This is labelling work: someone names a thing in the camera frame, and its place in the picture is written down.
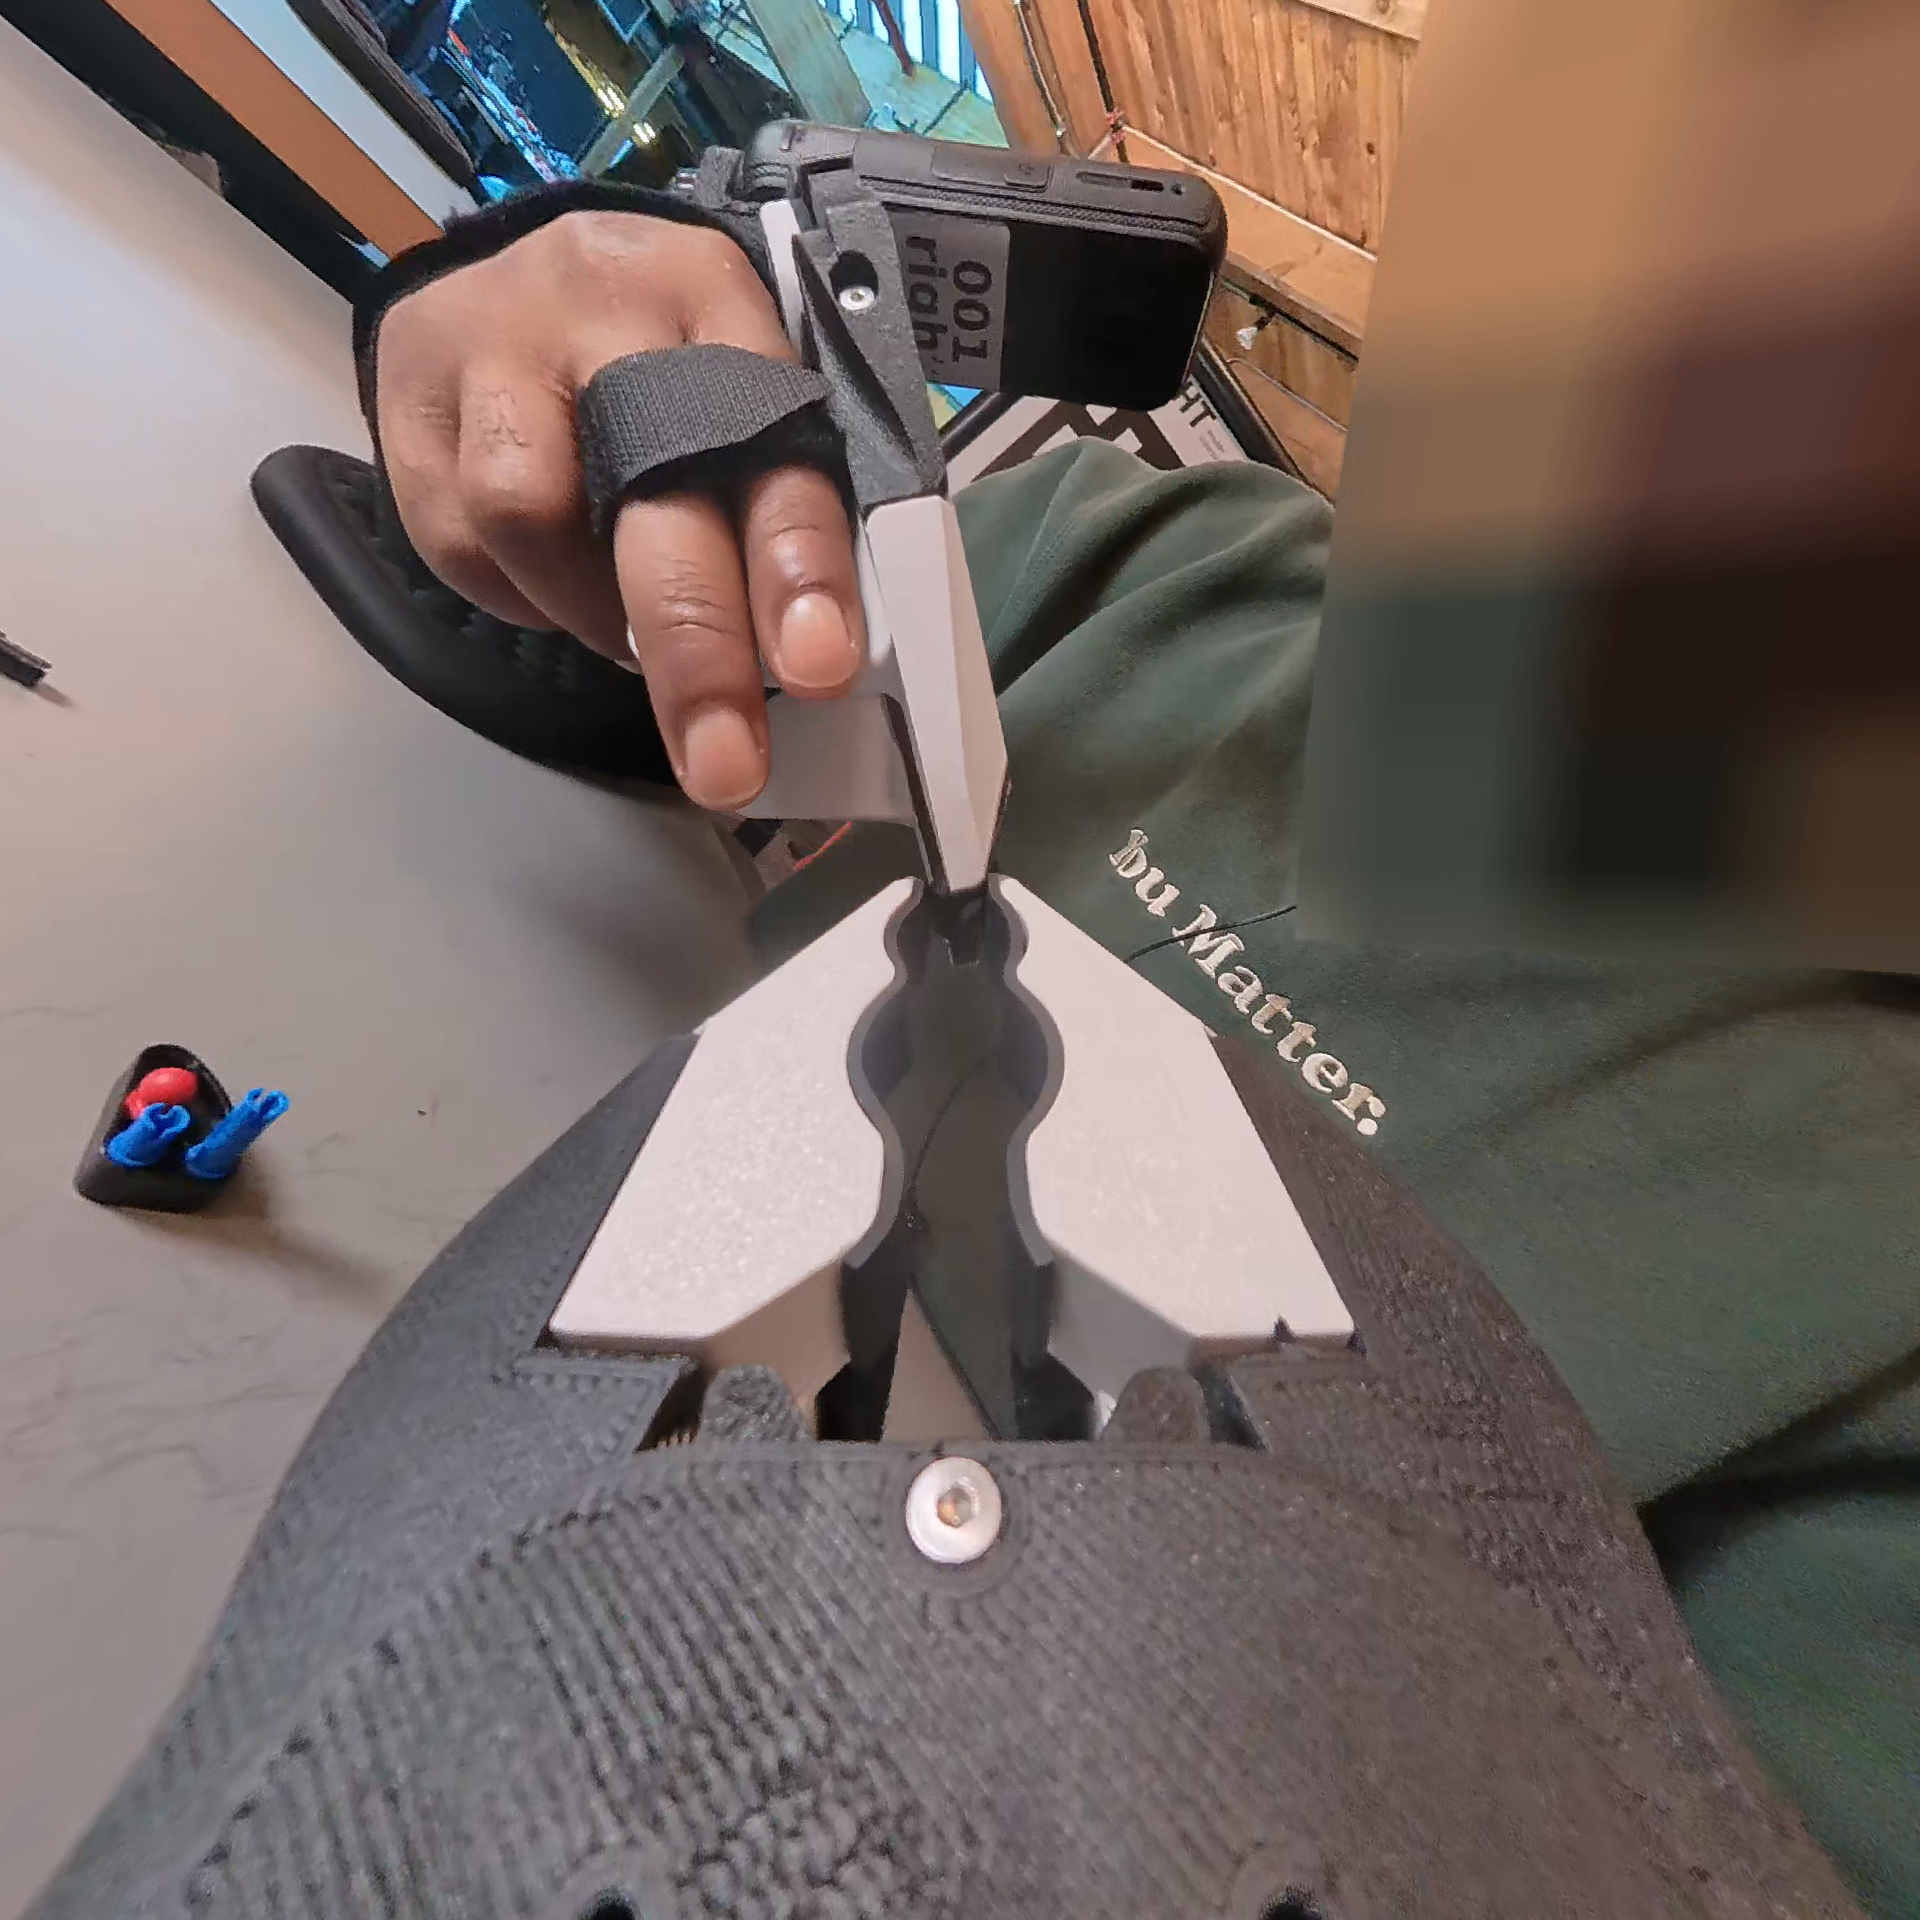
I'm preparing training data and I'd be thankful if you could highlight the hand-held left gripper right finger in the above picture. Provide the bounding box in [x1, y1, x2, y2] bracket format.
[989, 878, 1360, 1424]

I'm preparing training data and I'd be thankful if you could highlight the black cable with round plug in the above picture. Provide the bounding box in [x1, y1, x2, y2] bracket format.
[1127, 900, 1301, 963]

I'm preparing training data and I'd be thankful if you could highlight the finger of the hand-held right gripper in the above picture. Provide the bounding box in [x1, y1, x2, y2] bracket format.
[856, 491, 1011, 899]

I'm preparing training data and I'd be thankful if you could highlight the black framed white sign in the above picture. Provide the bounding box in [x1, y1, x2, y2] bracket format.
[936, 375, 1291, 505]

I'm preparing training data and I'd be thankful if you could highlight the black rounded lego beam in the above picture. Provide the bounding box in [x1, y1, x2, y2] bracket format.
[76, 1046, 271, 1217]

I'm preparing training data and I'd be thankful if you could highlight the green sweatshirt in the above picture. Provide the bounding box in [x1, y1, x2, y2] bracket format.
[749, 441, 1920, 1920]

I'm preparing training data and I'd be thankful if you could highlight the black double lego beam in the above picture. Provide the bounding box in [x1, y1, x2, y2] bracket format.
[908, 892, 999, 1051]

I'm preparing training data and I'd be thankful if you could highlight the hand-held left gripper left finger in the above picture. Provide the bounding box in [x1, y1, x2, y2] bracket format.
[546, 878, 922, 1427]

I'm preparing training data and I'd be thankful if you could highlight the orange edged table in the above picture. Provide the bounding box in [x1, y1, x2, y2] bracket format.
[30, 0, 453, 266]

